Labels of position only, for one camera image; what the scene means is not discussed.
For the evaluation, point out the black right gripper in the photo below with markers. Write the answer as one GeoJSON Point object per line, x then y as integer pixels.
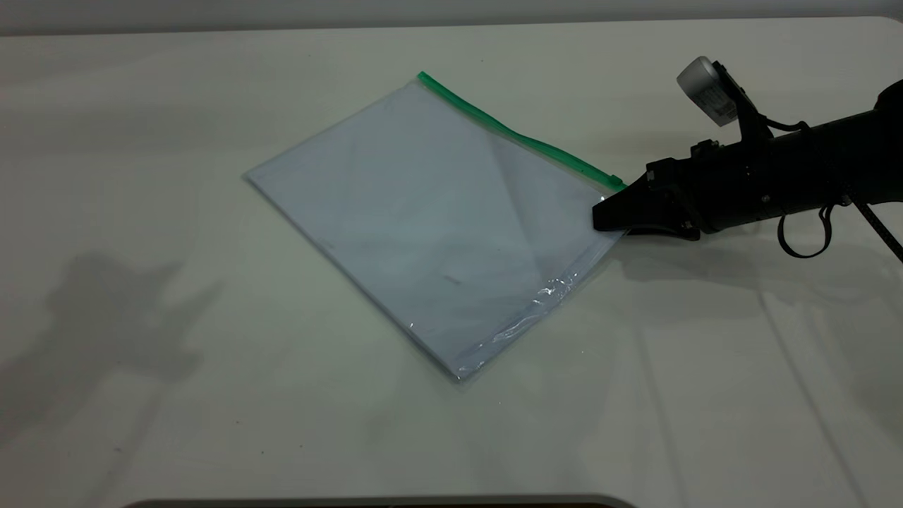
{"type": "Point", "coordinates": [726, 183]}

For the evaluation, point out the green zipper slider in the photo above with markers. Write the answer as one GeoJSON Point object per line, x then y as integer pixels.
{"type": "Point", "coordinates": [616, 182]}

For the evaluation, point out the clear plastic zipper bag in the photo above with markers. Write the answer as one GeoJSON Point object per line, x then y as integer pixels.
{"type": "Point", "coordinates": [437, 212]}

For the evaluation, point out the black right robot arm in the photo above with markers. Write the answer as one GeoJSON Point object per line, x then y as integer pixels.
{"type": "Point", "coordinates": [839, 155]}

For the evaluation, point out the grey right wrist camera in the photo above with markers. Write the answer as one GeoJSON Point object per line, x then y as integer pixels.
{"type": "Point", "coordinates": [709, 88]}

